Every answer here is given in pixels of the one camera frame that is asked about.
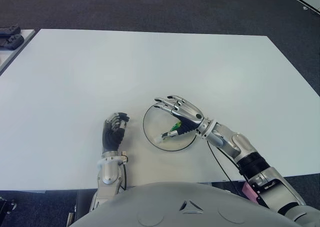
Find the left robot hand black silver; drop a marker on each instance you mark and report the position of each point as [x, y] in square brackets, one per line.
[112, 137]

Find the right robot hand black silver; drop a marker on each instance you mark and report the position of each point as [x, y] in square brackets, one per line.
[190, 114]

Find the green toothpaste tube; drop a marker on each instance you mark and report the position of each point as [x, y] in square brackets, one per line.
[177, 125]

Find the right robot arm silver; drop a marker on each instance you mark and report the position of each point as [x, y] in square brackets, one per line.
[237, 142]

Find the white plate black rim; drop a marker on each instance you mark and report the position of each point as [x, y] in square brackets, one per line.
[155, 127]

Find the black table leg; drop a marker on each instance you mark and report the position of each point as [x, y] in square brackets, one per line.
[82, 204]

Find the grey robot torso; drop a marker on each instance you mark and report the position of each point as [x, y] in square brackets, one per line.
[187, 207]

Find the pink cardboard box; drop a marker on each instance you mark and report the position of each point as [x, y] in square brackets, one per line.
[250, 192]

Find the black floor equipment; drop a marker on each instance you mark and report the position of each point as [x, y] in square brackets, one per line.
[5, 205]

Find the black game controller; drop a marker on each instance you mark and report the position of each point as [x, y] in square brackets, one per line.
[11, 41]
[10, 30]

